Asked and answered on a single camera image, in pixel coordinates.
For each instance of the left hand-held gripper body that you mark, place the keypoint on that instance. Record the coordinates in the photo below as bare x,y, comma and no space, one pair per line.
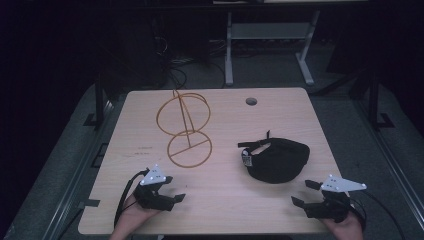
151,195

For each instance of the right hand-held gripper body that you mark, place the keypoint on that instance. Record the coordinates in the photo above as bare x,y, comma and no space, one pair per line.
333,200

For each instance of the person's left hand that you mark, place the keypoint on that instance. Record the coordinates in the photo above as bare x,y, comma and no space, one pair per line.
133,216

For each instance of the person's right hand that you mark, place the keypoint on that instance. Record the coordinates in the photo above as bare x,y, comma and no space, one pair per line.
346,230

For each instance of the black cap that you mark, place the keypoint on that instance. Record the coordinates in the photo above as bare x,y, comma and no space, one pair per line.
280,163

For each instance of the black metal stand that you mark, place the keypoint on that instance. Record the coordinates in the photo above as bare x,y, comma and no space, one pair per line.
375,100
99,100

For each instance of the aluminium rail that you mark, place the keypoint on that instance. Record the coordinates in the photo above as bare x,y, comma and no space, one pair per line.
390,160
71,186

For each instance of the grey metal table frame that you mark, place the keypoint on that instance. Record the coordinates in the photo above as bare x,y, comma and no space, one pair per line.
266,31

